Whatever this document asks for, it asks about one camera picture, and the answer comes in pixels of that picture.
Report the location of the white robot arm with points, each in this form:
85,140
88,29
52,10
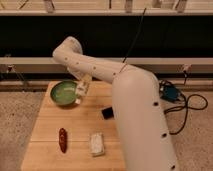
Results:
140,121

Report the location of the wooden cutting board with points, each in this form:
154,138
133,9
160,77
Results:
43,152

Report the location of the black smartphone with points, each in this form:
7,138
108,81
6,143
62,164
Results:
107,113

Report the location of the green ceramic bowl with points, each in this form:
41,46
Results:
64,93

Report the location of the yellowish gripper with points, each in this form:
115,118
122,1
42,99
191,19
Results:
86,80

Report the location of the white wall rail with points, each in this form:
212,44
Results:
157,65

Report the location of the white plastic bottle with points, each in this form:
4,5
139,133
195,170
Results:
81,91

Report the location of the blue power adapter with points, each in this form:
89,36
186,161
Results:
170,93

